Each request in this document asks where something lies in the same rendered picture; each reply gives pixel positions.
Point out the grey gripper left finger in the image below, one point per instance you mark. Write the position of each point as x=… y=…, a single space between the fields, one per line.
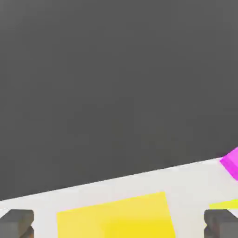
x=15 y=223

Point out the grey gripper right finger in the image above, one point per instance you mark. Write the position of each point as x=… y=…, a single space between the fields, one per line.
x=221 y=224

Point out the small lime cube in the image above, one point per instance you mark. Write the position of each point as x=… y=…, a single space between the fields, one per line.
x=225 y=204

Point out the large magenta box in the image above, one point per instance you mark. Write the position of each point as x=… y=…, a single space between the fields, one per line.
x=231 y=163

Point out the large yellow box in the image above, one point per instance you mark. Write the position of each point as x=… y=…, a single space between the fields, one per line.
x=115 y=219

